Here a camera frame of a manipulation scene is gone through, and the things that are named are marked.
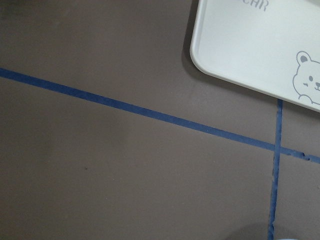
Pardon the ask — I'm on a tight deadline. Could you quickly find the white bear tray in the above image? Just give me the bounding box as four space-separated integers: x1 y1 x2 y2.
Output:
190 0 320 111

